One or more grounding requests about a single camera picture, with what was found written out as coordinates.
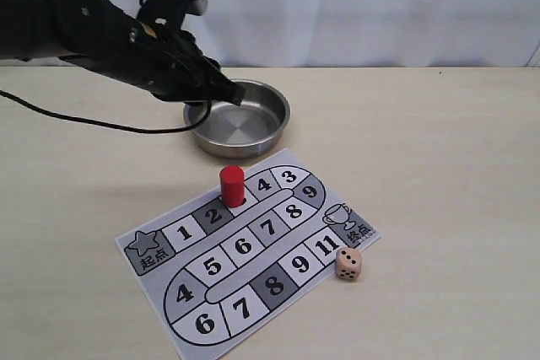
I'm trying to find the wooden die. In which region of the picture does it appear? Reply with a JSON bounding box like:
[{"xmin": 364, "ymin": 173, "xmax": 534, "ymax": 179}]
[{"xmin": 335, "ymin": 247, "xmax": 363, "ymax": 282}]

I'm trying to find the stainless steel round bowl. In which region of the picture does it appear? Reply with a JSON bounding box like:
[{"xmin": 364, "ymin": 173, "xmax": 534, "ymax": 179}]
[{"xmin": 191, "ymin": 79, "xmax": 291, "ymax": 159}]

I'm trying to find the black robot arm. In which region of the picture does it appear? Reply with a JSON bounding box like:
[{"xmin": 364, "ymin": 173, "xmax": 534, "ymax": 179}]
[{"xmin": 1, "ymin": 0, "xmax": 246, "ymax": 105}]

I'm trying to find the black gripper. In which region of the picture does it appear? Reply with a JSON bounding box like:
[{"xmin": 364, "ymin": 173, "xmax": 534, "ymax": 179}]
[{"xmin": 100, "ymin": 23, "xmax": 246, "ymax": 105}]

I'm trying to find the paper game board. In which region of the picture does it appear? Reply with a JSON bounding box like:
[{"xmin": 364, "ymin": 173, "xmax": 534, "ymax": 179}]
[{"xmin": 116, "ymin": 148, "xmax": 380, "ymax": 359}]

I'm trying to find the red cylinder game piece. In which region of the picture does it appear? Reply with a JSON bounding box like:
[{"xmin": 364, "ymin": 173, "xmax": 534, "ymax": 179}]
[{"xmin": 219, "ymin": 165, "xmax": 245, "ymax": 208}]

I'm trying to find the white curtain backdrop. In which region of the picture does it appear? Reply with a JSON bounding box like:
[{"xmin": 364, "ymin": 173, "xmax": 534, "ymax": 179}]
[{"xmin": 112, "ymin": 0, "xmax": 539, "ymax": 67}]

